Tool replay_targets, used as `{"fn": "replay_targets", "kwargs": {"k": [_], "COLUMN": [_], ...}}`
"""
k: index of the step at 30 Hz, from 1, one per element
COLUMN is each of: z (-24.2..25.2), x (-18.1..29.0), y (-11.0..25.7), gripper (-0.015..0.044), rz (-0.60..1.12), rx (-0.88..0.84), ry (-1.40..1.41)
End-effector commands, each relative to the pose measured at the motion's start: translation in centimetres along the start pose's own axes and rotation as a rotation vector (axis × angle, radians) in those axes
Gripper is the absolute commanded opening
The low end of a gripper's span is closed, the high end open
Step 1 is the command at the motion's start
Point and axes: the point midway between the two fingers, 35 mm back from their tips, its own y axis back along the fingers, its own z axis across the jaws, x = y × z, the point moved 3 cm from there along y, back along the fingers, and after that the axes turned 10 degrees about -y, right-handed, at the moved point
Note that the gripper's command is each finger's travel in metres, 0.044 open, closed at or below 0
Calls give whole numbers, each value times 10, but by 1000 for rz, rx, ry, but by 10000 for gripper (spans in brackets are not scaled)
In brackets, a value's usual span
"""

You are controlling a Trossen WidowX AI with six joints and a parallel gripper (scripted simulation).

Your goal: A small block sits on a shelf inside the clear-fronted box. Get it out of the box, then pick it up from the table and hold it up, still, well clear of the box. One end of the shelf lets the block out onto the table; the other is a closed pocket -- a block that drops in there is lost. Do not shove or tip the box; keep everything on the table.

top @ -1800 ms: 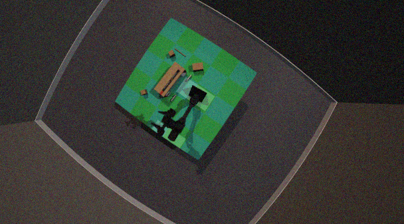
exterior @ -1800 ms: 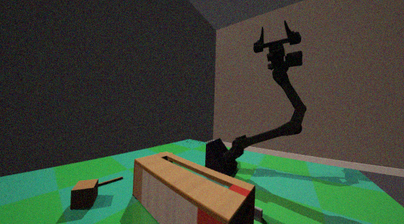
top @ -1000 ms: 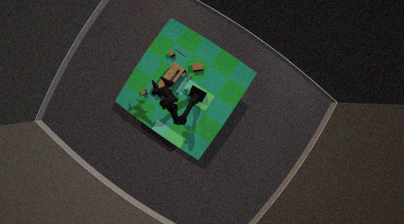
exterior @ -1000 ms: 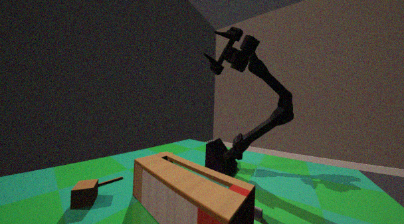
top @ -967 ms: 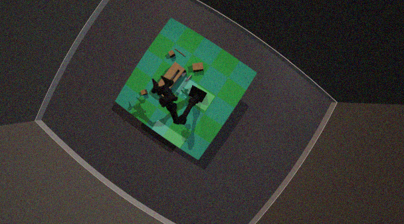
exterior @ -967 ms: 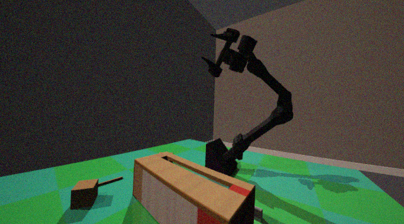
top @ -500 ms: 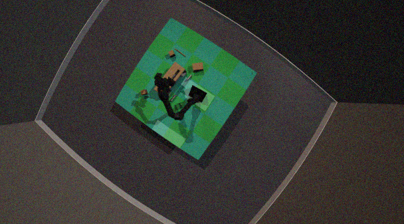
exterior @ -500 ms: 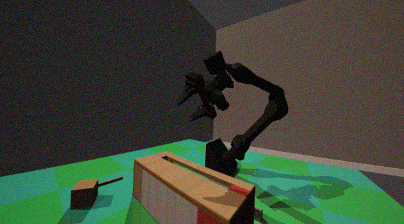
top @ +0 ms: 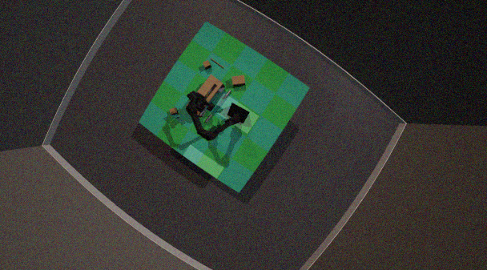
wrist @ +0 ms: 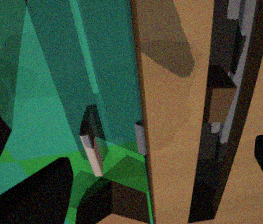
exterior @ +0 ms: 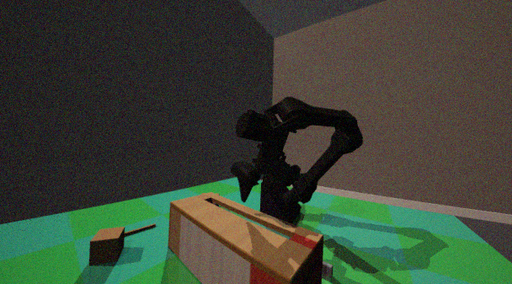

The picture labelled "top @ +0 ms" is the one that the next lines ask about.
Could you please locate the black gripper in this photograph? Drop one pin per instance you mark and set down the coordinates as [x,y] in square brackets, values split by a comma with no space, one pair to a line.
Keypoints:
[205,102]

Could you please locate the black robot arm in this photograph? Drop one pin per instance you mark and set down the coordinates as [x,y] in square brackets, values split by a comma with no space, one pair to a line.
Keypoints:
[197,105]

